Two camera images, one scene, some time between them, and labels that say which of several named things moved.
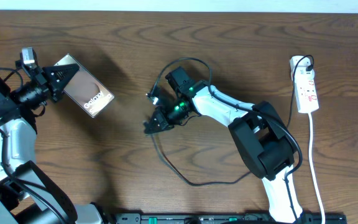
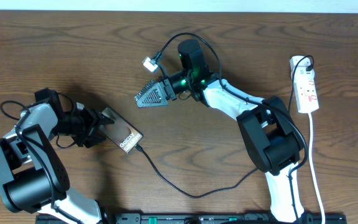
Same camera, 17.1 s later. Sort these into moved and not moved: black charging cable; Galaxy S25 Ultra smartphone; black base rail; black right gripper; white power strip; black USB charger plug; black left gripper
Moved: black right gripper; black charging cable; black left gripper; Galaxy S25 Ultra smartphone
Not moved: black USB charger plug; white power strip; black base rail
